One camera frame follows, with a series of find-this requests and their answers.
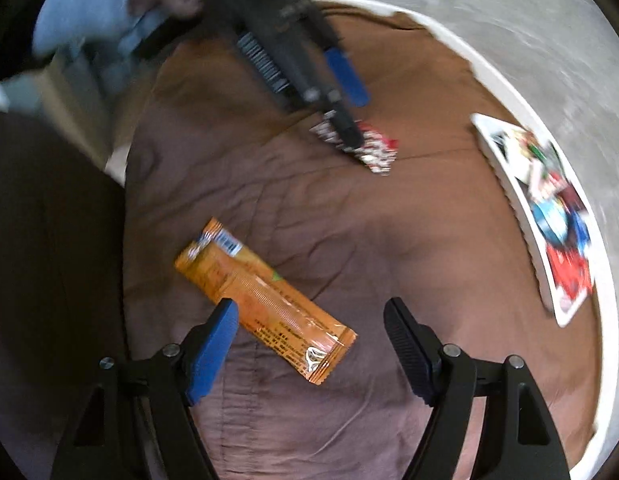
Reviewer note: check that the person's left forearm grey sleeve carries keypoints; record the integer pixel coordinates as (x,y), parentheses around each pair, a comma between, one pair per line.
(84,5)

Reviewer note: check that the light blue snack packet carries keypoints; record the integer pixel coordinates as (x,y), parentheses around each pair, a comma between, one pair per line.
(550,221)

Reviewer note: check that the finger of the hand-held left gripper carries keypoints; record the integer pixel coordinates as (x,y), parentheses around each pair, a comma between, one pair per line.
(347,127)
(347,75)

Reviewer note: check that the brown cloth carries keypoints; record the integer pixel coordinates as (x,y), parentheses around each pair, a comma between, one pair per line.
(339,235)

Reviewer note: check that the person's dark clothing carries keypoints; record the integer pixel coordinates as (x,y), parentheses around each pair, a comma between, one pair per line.
(49,285)

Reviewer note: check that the white ribbed plastic tray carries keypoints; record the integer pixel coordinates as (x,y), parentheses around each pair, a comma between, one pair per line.
(519,210)

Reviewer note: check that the red white patterned snack packet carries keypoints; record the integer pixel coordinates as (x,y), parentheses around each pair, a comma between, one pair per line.
(379,152)

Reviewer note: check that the red and white snack box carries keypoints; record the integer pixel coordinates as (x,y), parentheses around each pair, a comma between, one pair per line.
(545,181)

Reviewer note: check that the orange snack bar packet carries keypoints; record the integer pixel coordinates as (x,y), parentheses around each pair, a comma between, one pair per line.
(274,305)

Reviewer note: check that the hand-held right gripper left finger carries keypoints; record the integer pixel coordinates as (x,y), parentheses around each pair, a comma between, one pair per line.
(212,355)

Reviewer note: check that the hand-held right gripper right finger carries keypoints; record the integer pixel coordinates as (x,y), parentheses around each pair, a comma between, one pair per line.
(412,355)

